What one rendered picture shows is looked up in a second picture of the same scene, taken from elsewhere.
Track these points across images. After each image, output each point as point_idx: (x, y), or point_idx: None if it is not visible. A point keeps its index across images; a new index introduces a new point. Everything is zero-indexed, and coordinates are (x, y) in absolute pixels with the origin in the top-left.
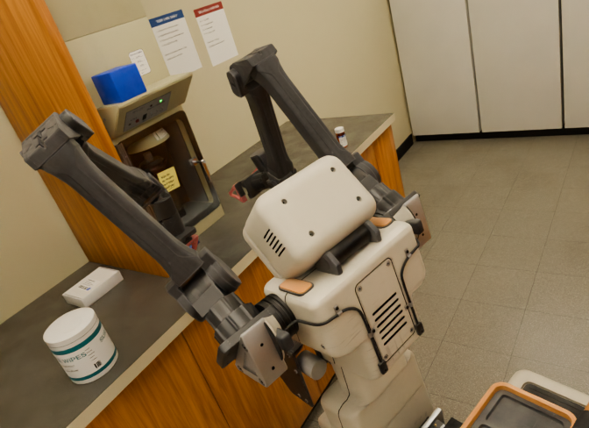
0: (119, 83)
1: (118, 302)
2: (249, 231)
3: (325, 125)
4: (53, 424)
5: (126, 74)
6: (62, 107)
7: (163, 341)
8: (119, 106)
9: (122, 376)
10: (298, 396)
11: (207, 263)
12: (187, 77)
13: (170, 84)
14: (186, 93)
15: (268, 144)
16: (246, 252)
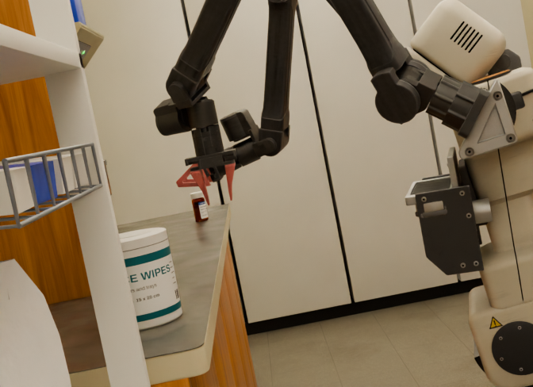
0: (75, 0)
1: (63, 314)
2: (426, 42)
3: None
4: (175, 339)
5: None
6: (1, 11)
7: (215, 301)
8: (81, 23)
9: (211, 312)
10: (459, 271)
11: (408, 58)
12: (101, 38)
13: (97, 34)
14: (86, 65)
15: (282, 77)
16: (216, 258)
